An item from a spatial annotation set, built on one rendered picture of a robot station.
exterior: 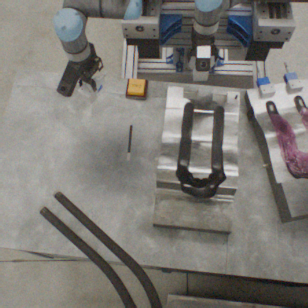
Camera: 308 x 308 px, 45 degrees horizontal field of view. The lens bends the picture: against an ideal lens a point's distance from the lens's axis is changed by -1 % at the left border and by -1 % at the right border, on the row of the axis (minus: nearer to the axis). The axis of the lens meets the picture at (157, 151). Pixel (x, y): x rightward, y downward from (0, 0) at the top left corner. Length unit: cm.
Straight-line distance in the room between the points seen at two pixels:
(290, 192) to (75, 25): 82
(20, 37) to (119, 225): 182
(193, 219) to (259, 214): 24
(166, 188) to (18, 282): 121
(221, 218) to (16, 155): 78
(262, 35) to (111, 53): 133
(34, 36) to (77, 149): 151
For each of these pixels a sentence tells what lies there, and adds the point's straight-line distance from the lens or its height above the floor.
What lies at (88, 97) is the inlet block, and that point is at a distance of 133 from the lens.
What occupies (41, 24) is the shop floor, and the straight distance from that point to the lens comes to 286.
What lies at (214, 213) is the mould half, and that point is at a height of 86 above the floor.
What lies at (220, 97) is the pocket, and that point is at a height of 86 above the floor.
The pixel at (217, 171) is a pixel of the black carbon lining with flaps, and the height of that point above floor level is 91.
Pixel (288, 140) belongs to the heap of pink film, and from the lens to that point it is 133.
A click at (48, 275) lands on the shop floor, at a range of 220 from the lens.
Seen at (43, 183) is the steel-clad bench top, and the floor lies 80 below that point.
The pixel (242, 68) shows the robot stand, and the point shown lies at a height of 23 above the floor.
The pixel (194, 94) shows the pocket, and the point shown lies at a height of 86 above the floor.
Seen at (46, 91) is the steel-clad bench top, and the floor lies 80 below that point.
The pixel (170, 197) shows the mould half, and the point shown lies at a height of 86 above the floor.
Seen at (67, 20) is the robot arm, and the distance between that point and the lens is 107.
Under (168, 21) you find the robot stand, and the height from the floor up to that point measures 90.
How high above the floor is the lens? 210
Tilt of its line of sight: 69 degrees down
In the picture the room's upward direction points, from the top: 4 degrees counter-clockwise
